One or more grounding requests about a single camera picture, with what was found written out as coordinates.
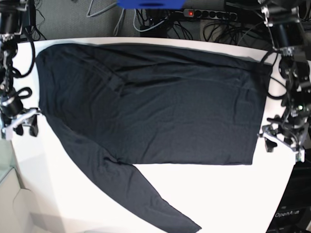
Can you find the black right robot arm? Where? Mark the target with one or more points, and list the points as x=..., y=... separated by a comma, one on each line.
x=13, y=115

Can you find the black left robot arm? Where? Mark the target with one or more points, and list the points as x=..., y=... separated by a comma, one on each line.
x=281, y=17

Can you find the black OpenArm computer case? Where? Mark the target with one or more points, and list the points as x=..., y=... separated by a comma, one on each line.
x=293, y=214

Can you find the blue box on shelf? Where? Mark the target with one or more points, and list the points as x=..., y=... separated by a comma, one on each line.
x=151, y=4

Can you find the dark navy long-sleeve shirt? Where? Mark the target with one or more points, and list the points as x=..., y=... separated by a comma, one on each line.
x=115, y=106

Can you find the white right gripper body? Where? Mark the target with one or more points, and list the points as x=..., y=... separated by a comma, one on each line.
x=8, y=123

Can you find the white power strip red switch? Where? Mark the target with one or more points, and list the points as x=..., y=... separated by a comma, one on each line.
x=209, y=14

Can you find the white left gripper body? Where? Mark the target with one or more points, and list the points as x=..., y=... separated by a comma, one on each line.
x=289, y=132

